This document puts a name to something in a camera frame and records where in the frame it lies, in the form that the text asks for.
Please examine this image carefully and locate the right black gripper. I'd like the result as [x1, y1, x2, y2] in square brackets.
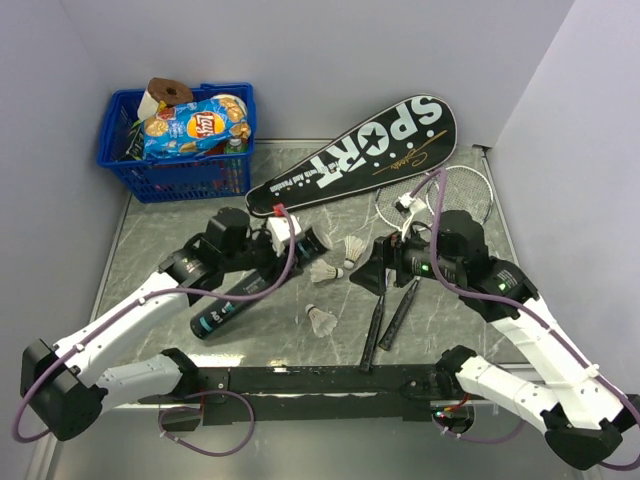
[348, 219, 463, 295]

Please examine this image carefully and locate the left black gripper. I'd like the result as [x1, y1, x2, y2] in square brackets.
[222, 215, 304, 288]

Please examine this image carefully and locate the white shuttlecock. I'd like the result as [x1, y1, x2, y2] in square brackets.
[343, 235, 367, 269]
[310, 259, 344, 283]
[305, 304, 338, 338]

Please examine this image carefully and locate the black shuttlecock tube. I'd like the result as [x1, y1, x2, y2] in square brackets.
[190, 225, 333, 340]

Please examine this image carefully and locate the black SPORT racket bag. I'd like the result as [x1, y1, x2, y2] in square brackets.
[245, 94, 458, 218]

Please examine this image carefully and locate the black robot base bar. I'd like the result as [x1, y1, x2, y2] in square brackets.
[140, 364, 464, 426]

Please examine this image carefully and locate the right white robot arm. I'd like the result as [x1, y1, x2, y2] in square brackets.
[349, 210, 639, 470]

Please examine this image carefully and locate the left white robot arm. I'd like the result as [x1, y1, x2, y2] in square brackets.
[20, 205, 315, 441]

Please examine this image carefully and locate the left silver badminton racket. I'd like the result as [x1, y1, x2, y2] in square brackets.
[349, 175, 428, 373]

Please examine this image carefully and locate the silver badminton racket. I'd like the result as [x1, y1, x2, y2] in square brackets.
[375, 166, 494, 351]
[349, 175, 428, 373]

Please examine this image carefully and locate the right silver badminton racket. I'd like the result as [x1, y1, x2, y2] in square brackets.
[375, 166, 494, 351]

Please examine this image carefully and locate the blue plastic shopping basket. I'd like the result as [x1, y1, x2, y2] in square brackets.
[97, 89, 255, 203]

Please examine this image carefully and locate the blue Lays chips bag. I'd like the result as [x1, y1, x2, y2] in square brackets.
[143, 94, 252, 160]

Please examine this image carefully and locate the dark green package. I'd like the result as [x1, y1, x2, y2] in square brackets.
[121, 123, 144, 161]

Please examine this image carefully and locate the white paper towel roll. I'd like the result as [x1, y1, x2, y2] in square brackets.
[137, 89, 160, 121]

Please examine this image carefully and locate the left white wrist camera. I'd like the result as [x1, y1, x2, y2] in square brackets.
[266, 215, 302, 257]

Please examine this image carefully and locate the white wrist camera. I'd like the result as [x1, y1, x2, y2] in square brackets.
[394, 192, 427, 225]
[266, 215, 302, 257]

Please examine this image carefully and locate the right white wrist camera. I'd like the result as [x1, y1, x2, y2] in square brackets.
[394, 192, 427, 225]

